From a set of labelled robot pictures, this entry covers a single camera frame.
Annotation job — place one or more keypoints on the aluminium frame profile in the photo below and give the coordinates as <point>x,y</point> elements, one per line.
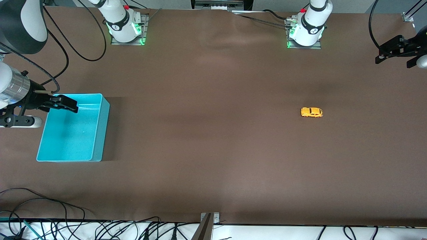
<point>407,17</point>

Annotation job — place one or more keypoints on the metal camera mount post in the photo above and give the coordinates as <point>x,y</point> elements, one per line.
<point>206,230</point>

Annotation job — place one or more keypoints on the yellow beetle toy car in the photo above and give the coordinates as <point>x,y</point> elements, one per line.
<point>312,112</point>

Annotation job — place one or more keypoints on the brown table cover sheet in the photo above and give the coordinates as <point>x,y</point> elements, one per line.
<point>213,133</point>

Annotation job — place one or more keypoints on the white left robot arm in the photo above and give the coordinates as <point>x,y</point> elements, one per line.
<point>310,26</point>

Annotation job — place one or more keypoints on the white power strip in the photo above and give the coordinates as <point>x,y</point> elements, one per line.
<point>218,5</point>

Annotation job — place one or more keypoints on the white lower ledge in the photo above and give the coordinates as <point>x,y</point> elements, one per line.
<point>267,233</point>

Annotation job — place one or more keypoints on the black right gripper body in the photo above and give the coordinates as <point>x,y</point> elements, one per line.
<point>34,99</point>

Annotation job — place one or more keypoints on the turquoise plastic bin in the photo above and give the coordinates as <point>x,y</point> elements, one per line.
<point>73,140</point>

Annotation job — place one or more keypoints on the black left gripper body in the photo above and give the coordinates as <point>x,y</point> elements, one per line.
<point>414,45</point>

